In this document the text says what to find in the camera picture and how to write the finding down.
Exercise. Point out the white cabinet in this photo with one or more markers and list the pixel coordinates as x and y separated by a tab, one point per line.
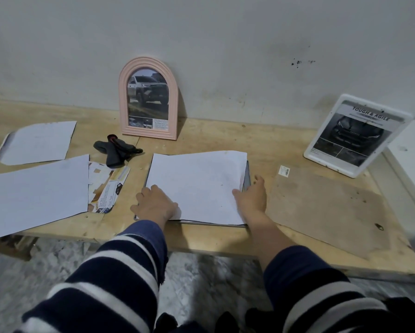
412	152

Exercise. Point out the grey rectangular photo frame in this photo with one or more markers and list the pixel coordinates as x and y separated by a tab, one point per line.
246	176

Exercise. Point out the white rectangular photo frame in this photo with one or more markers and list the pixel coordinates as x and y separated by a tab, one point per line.
313	157

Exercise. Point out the cut brochure pages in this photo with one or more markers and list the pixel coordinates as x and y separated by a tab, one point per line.
108	190

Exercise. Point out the person's right forearm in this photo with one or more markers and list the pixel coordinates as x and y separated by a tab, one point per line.
315	291

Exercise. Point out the pink arched photo frame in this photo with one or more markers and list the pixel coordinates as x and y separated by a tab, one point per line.
123	100

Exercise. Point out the black stool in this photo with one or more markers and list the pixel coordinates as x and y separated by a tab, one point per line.
263	320

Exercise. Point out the black cleaning cloth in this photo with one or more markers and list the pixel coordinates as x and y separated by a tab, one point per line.
115	152

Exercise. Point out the person's right hand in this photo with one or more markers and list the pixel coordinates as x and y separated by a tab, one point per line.
252	201

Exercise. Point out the black bag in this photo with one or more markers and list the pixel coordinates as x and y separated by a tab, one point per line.
408	312

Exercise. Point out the double-sided arched brochure picture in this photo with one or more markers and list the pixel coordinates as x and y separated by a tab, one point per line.
148	97

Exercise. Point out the person's black shoe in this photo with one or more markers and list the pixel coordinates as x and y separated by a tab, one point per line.
166	324
226	324

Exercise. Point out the person's left forearm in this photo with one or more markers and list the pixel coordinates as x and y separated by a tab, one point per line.
113	280

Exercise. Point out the person's left hand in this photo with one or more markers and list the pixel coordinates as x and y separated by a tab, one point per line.
155	204

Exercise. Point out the large white paper sheet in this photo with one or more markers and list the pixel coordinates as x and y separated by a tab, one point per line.
34	197

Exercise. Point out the brown rectangular backing board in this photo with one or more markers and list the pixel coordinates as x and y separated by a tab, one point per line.
325	211

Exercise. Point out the white cut paper sheet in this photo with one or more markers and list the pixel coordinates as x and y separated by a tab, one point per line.
37	143

